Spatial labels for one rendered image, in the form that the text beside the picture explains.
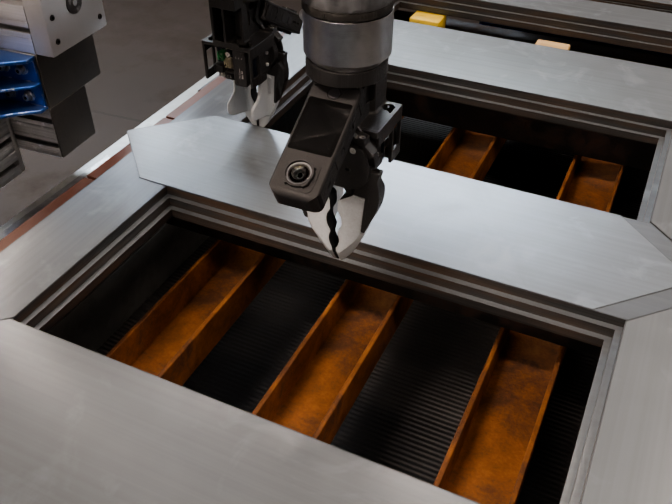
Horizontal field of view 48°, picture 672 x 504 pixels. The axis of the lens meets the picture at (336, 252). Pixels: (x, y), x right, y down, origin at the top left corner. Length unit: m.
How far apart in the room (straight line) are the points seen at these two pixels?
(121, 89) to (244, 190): 2.26
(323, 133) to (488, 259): 0.29
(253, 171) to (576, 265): 0.42
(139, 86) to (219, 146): 2.16
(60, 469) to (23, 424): 0.06
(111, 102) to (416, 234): 2.32
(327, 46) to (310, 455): 0.34
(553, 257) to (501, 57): 0.52
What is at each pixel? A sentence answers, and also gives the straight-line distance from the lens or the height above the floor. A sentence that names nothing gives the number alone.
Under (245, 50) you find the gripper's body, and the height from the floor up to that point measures 0.99.
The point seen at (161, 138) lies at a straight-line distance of 1.07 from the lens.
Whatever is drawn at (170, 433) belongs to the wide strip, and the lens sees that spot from 0.68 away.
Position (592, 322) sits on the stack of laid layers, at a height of 0.84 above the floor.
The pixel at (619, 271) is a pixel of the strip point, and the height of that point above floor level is 0.85.
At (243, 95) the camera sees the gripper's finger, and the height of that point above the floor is 0.90.
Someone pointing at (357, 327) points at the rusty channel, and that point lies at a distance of 0.99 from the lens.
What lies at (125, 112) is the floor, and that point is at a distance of 3.00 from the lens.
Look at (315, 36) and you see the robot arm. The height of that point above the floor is 1.13.
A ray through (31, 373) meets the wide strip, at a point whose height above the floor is 0.85.
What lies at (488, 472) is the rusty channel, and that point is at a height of 0.68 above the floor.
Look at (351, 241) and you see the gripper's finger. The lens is 0.72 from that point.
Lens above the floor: 1.38
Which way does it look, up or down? 39 degrees down
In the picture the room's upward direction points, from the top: straight up
